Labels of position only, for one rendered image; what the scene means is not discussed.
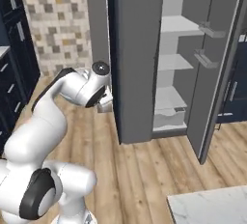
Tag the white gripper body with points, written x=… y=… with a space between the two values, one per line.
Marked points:
x=105 y=103

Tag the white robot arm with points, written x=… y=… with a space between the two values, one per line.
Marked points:
x=45 y=131

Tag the grey fridge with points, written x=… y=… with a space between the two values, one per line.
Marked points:
x=135 y=57

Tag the pale fridge drawer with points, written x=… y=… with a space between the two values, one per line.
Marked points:
x=170 y=116

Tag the dark blue cabinet run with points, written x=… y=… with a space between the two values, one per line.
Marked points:
x=16 y=47
x=234 y=96

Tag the grey fridge door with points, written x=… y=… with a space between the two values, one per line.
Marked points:
x=209 y=83

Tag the grey door shelf bin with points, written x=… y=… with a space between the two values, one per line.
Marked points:
x=210 y=31
x=205 y=59

